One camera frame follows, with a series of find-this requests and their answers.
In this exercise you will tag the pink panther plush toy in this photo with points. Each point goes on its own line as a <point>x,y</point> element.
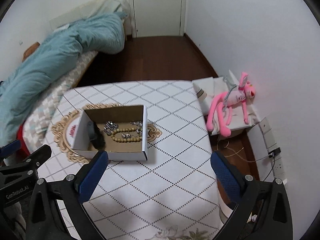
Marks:
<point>224,103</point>

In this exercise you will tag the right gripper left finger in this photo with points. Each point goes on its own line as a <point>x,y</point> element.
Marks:
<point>45,220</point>

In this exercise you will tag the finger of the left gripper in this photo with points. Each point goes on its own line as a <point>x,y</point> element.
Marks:
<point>10,148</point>
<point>29,165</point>

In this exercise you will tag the brown pillow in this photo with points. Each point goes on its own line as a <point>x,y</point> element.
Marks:
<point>30,50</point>

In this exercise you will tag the white patterned tablecloth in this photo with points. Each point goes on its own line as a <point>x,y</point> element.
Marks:
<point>172,195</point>

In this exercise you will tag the white door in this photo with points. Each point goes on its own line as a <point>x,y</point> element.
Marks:
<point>150,18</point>

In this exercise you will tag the teal quilted duvet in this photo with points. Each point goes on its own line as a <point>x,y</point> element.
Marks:
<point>56,56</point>

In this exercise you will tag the red blanket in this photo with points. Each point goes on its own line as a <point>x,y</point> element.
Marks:
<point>20,138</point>

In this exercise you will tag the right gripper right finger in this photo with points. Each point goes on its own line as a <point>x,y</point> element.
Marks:
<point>268,199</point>

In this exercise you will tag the black charger plug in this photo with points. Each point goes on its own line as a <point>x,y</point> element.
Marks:
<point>273,153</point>

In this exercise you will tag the white power strip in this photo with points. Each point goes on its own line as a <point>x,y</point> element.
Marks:
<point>277,167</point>

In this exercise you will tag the white cloth covered nightstand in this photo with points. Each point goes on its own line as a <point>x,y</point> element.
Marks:
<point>207,88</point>

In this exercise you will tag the checkered bed sheet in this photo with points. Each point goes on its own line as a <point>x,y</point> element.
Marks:
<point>37,123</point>

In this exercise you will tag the white cardboard box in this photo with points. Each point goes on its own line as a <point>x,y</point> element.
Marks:
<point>124,129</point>

